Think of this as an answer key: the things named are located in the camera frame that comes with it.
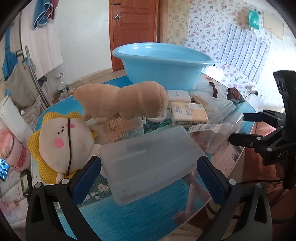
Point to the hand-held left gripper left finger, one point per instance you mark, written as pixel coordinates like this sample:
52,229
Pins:
87,176

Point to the clear toothpick box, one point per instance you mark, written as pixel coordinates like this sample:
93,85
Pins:
118,131

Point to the translucent plastic box lid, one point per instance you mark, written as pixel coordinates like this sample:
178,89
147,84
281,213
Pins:
148,162

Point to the white charger plug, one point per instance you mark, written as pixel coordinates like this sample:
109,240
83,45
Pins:
178,95

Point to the white leaning boards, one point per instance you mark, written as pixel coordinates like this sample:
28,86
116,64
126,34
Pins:
44,46

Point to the light blue plastic basin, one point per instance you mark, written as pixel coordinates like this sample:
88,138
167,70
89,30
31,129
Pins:
161,67

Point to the beige tissue pack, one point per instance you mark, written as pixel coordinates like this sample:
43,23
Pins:
187,114

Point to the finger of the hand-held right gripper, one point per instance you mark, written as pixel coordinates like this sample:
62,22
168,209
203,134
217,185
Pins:
249,116
240,138

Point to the blue hanging garment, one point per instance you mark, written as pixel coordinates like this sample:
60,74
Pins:
9,53

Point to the metal door knob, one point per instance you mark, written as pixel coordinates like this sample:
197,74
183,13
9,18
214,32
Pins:
118,16

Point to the printed landscape desktop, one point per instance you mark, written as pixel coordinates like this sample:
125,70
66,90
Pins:
138,215

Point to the clear bag with label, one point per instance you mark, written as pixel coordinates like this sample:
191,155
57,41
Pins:
215,136

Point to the brick pattern wall sticker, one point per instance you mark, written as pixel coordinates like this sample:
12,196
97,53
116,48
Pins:
245,48

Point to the maroon cloth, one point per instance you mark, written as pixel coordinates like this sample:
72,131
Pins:
55,8

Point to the pink container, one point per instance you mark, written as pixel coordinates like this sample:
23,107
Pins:
13,150

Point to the brown elastic band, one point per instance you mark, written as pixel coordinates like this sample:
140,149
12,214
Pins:
213,90

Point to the cream sun plush doll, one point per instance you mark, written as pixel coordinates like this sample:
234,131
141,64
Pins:
60,143

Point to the tan plush caterpillar toy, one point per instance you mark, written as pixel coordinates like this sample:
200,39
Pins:
129,99

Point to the blue towel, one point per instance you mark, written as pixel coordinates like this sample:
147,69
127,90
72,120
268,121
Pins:
41,14

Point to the brown wooden door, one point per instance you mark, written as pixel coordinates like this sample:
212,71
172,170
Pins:
134,30

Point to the clear plastic bottle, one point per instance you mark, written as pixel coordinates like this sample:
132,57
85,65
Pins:
62,87

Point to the cotton swab zip bag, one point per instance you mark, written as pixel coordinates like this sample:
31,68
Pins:
208,103

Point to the teal packet on wall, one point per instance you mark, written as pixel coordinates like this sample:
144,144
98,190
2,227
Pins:
255,19

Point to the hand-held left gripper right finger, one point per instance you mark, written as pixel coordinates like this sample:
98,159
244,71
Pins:
208,178

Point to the grey cloth bag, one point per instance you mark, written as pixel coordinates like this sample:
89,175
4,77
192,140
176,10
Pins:
22,85

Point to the beige wall panel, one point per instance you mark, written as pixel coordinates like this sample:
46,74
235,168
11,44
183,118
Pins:
274,24

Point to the metal drying rack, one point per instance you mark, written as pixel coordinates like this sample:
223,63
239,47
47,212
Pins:
37,78

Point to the white plastic hook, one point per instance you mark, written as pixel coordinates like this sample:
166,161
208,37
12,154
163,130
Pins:
159,118

